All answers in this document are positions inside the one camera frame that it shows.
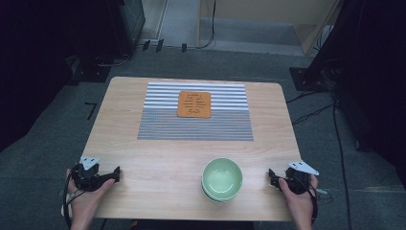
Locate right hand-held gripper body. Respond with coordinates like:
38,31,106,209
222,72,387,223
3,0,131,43
284,160,320,196

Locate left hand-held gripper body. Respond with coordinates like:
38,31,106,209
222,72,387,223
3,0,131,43
71,155,103,193

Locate green bowl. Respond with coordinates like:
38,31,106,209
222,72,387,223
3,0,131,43
200,182,238,203
201,157,243,200

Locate person's right hand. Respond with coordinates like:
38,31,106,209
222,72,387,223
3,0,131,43
278,173,320,221

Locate person's left hand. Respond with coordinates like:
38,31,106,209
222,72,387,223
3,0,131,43
64,168,117,221

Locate black tape floor mark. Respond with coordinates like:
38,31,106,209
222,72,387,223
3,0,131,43
83,102,98,121

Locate grey striped placemat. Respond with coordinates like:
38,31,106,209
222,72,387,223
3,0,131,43
137,81,255,142

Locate orange square coaster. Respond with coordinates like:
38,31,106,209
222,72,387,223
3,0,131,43
176,90,213,119

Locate dark curtain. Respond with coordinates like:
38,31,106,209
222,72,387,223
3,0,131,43
305,0,406,190
0,0,123,153

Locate black cabinet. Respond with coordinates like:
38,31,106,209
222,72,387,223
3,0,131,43
106,0,147,57

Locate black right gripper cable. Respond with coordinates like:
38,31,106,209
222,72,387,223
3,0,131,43
306,187,320,224

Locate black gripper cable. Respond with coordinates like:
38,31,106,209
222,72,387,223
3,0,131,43
62,163,81,230
306,187,320,224

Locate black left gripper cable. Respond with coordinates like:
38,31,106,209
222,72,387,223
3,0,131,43
62,163,81,230

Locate long black floor cable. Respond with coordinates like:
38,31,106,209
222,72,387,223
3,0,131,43
331,95,353,230

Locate black stand base plate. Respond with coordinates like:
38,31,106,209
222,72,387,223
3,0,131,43
288,66,329,93

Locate black hanging cable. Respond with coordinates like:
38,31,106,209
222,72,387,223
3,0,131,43
196,0,217,50

